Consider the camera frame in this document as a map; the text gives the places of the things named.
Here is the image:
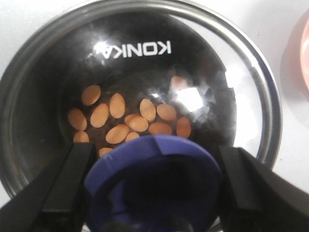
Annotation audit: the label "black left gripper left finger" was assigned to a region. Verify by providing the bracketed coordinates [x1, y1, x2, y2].
[0, 143, 95, 232]

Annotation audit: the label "orange ham slices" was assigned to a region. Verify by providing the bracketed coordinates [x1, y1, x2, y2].
[67, 84, 192, 157]

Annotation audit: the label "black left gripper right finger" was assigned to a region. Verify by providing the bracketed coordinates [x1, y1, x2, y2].
[218, 146, 309, 232]

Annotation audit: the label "glass lid blue knob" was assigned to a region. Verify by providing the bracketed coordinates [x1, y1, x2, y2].
[0, 0, 281, 232]

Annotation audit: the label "pink plastic bowl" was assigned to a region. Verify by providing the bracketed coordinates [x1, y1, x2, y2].
[280, 11, 309, 111]

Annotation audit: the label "dark blue saucepan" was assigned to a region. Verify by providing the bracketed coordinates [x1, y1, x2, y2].
[0, 12, 281, 196]

